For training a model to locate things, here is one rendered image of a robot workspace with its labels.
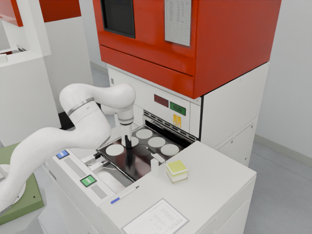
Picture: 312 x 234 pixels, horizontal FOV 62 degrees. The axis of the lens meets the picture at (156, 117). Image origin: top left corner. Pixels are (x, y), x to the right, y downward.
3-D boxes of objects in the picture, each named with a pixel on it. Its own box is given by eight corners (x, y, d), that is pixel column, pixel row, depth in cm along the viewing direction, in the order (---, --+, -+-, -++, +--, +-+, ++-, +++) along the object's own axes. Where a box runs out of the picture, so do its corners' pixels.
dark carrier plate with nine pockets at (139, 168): (145, 126, 165) (145, 125, 165) (186, 150, 143) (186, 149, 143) (99, 150, 145) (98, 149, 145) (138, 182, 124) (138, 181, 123)
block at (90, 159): (92, 158, 142) (91, 153, 141) (95, 161, 140) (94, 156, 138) (79, 165, 138) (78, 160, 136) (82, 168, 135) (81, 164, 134)
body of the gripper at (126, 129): (120, 114, 141) (122, 131, 146) (117, 124, 132) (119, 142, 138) (133, 113, 140) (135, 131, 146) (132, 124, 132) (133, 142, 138)
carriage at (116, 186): (92, 161, 144) (91, 157, 143) (133, 198, 121) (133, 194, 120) (79, 168, 140) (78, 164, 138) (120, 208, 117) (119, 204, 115)
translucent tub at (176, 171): (180, 169, 120) (180, 158, 117) (187, 180, 114) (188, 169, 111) (165, 174, 118) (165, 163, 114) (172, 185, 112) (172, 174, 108)
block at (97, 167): (100, 165, 137) (99, 160, 136) (104, 168, 135) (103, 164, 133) (87, 172, 133) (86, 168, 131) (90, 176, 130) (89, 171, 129)
